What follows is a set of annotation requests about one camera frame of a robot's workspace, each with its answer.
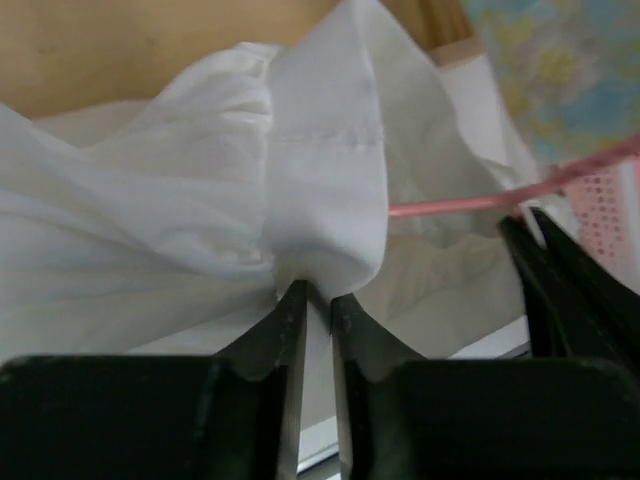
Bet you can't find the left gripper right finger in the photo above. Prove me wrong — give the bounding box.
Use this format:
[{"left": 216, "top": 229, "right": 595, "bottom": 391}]
[{"left": 331, "top": 295, "right": 639, "bottom": 479}]

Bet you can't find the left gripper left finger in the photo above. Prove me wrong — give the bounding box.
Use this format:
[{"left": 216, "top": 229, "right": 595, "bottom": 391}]
[{"left": 1, "top": 281, "right": 307, "bottom": 479}]

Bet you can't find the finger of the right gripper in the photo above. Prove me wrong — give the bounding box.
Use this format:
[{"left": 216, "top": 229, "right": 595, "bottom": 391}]
[
  {"left": 533, "top": 208, "right": 639, "bottom": 360},
  {"left": 499, "top": 217, "right": 595, "bottom": 358}
]

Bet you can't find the pink wire hanger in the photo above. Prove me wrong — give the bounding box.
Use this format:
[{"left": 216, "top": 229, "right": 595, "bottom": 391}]
[{"left": 389, "top": 134, "right": 639, "bottom": 218}]

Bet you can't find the white pleated skirt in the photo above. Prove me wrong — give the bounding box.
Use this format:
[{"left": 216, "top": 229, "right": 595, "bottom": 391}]
[{"left": 0, "top": 0, "right": 546, "bottom": 361}]

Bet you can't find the white plastic basket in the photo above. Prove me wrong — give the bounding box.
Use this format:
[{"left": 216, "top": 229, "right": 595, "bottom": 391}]
[{"left": 565, "top": 155, "right": 639, "bottom": 292}]

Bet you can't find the colourful floral patterned garment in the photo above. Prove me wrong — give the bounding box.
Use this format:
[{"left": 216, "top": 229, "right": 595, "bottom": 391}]
[{"left": 463, "top": 0, "right": 639, "bottom": 164}]

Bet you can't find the wooden clothes rack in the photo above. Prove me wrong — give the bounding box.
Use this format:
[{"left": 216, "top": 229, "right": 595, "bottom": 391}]
[{"left": 1, "top": 1, "right": 483, "bottom": 118}]

